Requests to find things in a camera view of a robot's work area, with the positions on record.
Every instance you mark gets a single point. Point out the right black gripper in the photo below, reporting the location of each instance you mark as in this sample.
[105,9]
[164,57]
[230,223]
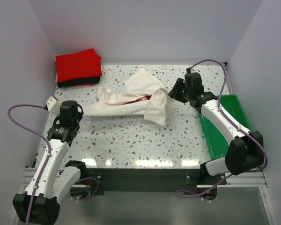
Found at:
[178,89]

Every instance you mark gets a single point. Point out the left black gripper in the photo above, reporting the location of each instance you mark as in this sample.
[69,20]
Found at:
[73,116]

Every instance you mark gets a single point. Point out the white t-shirt red print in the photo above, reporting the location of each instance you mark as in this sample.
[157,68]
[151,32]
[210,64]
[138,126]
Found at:
[146,96]

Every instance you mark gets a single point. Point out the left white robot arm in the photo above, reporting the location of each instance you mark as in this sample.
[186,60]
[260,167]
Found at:
[40,201]

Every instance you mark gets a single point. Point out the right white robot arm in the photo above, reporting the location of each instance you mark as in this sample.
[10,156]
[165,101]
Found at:
[245,151]

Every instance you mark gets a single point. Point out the red folded t-shirt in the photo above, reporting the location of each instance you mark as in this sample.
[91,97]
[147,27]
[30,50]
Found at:
[83,64]

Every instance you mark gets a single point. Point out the green plastic tray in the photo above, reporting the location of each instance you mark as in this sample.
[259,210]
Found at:
[221,123]

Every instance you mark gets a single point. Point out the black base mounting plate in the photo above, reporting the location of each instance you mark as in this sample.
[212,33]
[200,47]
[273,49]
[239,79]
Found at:
[98,181]

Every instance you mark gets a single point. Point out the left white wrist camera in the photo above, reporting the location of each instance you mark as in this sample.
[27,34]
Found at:
[53,105]

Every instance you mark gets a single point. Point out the aluminium frame rail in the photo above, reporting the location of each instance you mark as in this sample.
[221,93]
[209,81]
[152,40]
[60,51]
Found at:
[243,180]

